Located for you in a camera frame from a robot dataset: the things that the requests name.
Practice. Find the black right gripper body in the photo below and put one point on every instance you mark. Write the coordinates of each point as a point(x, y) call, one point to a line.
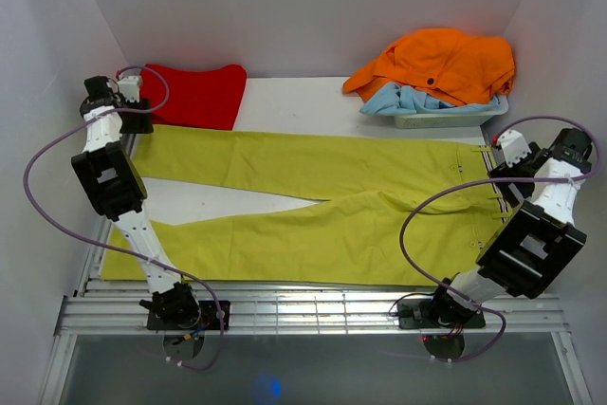
point(521, 169)

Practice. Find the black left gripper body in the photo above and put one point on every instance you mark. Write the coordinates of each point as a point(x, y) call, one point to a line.
point(136, 123)

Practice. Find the yellow-green trousers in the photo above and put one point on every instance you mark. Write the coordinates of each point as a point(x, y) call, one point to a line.
point(378, 211)

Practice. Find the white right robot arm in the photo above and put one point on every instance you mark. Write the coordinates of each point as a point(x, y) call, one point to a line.
point(539, 239)

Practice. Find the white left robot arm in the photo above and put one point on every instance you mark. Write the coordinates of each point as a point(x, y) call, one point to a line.
point(116, 191)

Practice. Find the folded red trousers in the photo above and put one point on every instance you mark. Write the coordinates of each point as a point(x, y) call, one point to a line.
point(196, 99)

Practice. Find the white plastic basket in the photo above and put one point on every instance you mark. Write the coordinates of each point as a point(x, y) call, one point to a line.
point(471, 119)

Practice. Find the orange garment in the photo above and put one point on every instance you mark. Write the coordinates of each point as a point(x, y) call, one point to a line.
point(445, 63)

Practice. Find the light blue garment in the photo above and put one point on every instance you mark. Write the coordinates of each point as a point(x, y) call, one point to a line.
point(393, 99)

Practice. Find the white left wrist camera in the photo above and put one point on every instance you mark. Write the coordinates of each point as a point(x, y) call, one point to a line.
point(129, 87)

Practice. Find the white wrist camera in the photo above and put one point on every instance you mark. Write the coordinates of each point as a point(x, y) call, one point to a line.
point(513, 146)
point(129, 87)

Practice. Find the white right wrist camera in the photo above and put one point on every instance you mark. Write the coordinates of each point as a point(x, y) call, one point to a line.
point(513, 146)

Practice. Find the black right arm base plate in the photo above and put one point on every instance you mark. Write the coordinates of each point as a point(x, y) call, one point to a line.
point(419, 314)

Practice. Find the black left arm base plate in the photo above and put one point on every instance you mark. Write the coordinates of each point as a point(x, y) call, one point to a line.
point(209, 318)

